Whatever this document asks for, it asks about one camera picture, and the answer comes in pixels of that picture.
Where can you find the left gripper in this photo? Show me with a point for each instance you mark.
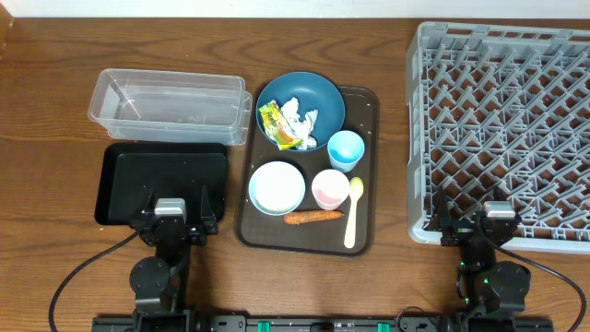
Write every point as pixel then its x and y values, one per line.
pixel 208 226

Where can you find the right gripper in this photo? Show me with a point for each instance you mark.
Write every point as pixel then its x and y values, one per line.
pixel 459 230

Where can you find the yellow green snack wrapper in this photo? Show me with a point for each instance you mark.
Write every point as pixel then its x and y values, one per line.
pixel 277 128

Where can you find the light blue cup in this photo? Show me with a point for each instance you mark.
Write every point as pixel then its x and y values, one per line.
pixel 345 149

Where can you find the pink cup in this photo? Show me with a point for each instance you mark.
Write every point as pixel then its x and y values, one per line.
pixel 330 189

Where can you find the large dark blue bowl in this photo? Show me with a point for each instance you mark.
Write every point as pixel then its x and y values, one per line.
pixel 313 92

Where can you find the white tissue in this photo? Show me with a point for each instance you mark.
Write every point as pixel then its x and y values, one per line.
pixel 301 125

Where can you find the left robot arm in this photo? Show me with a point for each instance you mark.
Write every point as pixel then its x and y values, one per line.
pixel 160 281

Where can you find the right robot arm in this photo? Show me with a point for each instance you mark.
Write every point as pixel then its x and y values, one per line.
pixel 494 291

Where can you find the grey dishwasher rack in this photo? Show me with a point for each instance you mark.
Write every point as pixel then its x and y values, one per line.
pixel 500 107

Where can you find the black plastic tray bin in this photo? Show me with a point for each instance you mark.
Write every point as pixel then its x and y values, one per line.
pixel 171 170

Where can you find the small light blue rice bowl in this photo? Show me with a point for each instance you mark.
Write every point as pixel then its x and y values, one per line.
pixel 276 188

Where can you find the orange carrot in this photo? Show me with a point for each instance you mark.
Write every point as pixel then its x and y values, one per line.
pixel 301 217

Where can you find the pale yellow plastic spoon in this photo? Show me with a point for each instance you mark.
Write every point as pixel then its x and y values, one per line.
pixel 356 189

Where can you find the clear plastic bin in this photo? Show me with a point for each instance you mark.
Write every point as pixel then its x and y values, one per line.
pixel 177 107

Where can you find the brown serving tray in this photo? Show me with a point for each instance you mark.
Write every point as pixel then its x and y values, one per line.
pixel 256 229

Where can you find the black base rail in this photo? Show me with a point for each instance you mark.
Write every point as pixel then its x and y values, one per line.
pixel 235 323

